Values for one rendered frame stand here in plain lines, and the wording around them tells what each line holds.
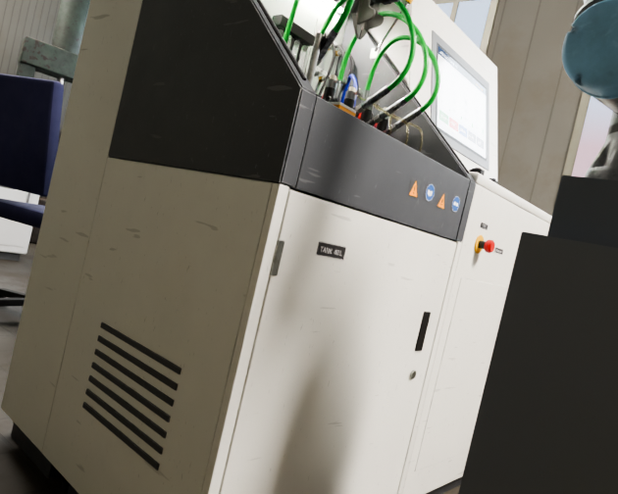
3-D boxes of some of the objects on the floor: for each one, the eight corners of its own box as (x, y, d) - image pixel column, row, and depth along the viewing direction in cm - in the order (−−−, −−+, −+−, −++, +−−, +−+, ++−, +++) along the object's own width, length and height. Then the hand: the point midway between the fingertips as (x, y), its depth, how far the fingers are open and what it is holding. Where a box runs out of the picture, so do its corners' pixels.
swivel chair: (72, 307, 306) (115, 115, 303) (123, 339, 263) (173, 116, 260) (-64, 299, 258) (-14, 71, 255) (-28, 338, 215) (31, 63, 212)
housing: (34, 481, 126) (174, -144, 122) (-7, 432, 144) (114, -113, 141) (365, 417, 231) (445, 79, 228) (317, 392, 250) (390, 81, 246)
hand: (357, 33), depth 125 cm, fingers closed
